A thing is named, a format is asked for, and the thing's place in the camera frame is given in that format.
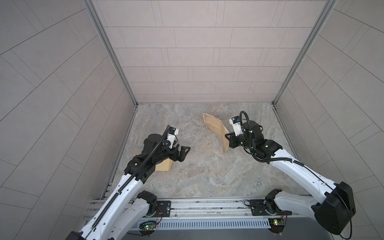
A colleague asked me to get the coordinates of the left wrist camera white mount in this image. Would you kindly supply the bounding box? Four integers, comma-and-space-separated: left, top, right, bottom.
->
167, 127, 179, 149

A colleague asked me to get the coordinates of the aluminium mounting rail frame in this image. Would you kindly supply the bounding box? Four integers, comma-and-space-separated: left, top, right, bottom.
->
83, 196, 337, 222

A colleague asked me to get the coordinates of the left black corrugated cable conduit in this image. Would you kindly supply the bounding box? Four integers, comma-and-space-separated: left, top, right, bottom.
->
89, 125, 171, 232

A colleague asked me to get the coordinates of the right black corrugated cable conduit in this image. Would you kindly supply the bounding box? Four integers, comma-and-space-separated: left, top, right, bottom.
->
239, 110, 353, 240

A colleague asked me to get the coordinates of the left green circuit board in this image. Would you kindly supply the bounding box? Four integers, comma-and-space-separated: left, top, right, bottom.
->
139, 221, 157, 231

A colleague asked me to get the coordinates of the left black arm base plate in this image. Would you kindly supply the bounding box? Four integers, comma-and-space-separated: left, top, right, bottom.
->
145, 201, 172, 218

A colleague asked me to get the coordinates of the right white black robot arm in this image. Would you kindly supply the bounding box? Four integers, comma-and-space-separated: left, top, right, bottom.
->
225, 116, 356, 235

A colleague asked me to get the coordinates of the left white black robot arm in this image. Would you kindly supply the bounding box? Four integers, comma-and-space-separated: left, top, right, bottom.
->
67, 133, 191, 240

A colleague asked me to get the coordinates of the white slotted cable duct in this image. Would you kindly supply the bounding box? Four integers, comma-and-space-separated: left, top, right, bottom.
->
131, 218, 271, 231

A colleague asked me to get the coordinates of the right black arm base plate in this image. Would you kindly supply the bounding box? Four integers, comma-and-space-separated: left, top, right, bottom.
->
244, 200, 293, 217

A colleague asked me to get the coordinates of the black corrugated cable conduit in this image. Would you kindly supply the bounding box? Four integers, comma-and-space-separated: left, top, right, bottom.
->
239, 110, 353, 240
89, 125, 171, 232

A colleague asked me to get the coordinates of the right circuit board module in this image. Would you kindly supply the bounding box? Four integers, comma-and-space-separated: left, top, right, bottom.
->
268, 218, 286, 234

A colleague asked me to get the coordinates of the tan kraft paper envelope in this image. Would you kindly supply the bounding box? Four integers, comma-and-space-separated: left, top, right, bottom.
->
155, 159, 173, 172

